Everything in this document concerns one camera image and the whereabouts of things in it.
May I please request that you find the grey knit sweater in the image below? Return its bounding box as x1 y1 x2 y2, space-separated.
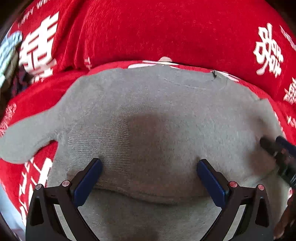
1 65 288 240

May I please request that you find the red wedding bedspread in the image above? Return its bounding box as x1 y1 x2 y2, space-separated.
1 1 295 221

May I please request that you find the light floral crumpled cloth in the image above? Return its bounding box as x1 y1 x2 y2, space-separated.
1 31 23 87

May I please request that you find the person's right hand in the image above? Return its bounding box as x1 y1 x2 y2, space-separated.
273 192 295 240

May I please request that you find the dark plaid garment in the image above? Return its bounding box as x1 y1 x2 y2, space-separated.
10 67 32 97

